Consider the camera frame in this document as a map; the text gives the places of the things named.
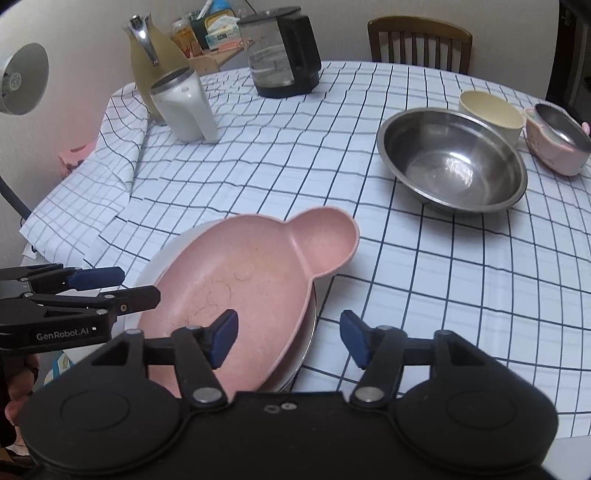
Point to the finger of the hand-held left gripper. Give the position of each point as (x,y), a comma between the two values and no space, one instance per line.
(94,278)
(124,302)

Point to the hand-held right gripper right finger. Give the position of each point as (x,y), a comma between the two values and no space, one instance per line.
(355,339)

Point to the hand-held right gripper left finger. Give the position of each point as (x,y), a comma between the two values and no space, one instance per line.
(224,339)

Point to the large white plate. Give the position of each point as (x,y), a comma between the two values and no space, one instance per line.
(154,265)

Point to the pink bear-shaped plate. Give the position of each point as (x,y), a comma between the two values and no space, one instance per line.
(240,277)

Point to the stainless steel bowl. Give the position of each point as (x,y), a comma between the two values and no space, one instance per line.
(452,161)

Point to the cream bowl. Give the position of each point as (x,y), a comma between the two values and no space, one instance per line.
(489,110)

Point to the person's left hand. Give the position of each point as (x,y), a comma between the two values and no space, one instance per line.
(21,378)

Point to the blue white container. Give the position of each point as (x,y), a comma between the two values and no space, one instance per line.
(60,364)

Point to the pink plastic stool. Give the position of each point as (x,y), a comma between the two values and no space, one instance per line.
(74,159)

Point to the white checked tablecloth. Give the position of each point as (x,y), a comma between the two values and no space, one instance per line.
(323,161)

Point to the white steel-lined cup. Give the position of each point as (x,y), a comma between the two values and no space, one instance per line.
(184,110)

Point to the round grey lamp head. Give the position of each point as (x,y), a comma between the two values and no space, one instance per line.
(27,78)

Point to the yellow thermos carafe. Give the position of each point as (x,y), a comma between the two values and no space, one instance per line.
(143,69)

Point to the wooden side cabinet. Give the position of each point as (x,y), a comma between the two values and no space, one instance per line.
(217,60)

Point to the orange snack jar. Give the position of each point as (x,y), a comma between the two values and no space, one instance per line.
(187,37)

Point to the tissue box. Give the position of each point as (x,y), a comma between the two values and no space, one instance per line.
(221,34)

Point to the glass electric kettle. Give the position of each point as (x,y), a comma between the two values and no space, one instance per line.
(277,60)

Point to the white pen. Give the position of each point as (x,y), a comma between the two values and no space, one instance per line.
(205,9)

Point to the wooden dining chair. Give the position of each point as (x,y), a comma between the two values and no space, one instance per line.
(415,25)

